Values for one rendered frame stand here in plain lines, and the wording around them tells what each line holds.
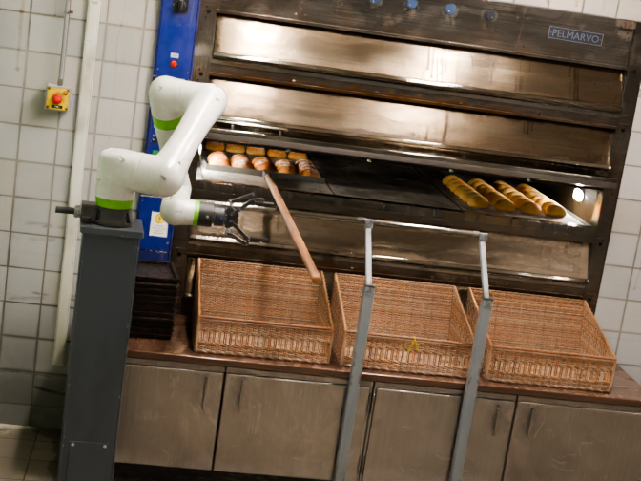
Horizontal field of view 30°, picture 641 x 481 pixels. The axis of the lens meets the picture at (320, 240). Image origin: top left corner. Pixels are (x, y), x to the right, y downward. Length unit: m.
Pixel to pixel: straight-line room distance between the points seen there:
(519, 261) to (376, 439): 1.08
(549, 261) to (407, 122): 0.91
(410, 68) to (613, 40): 0.90
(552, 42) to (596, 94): 0.30
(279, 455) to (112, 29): 1.87
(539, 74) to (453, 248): 0.84
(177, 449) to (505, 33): 2.22
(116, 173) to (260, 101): 1.30
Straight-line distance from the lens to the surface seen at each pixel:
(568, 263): 5.50
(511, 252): 5.42
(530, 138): 5.34
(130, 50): 5.07
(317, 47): 5.10
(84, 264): 3.99
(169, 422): 4.85
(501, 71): 5.27
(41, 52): 5.10
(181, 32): 5.03
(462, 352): 4.95
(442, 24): 5.20
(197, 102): 4.14
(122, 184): 3.96
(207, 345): 4.88
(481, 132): 5.27
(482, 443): 5.06
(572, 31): 5.35
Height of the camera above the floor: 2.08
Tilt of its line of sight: 12 degrees down
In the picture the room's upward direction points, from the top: 8 degrees clockwise
